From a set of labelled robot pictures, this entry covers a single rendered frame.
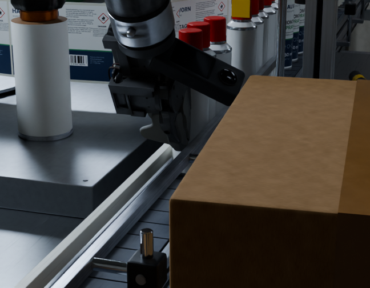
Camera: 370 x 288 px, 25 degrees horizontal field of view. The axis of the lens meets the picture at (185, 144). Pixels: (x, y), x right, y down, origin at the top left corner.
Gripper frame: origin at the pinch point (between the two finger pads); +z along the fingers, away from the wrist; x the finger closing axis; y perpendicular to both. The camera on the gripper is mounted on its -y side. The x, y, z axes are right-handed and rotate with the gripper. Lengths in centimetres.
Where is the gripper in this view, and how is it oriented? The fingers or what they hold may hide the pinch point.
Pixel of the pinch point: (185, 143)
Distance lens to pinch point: 114.3
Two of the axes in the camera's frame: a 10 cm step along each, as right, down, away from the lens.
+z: 1.5, 6.7, 7.3
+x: -2.6, 7.4, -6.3
